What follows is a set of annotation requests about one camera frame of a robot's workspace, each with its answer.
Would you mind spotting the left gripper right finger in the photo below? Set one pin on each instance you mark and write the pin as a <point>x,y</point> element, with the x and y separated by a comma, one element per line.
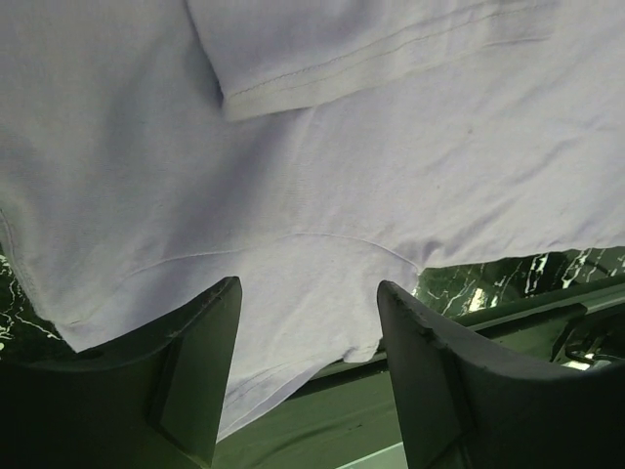
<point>465,401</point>

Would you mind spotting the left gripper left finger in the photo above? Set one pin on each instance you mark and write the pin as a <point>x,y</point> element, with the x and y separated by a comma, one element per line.
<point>151,398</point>

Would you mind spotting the purple t shirt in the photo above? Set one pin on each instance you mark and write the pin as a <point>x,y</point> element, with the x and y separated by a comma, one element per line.
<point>310,148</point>

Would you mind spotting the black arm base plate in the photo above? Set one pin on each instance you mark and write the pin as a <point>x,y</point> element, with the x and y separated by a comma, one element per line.
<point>348,411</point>

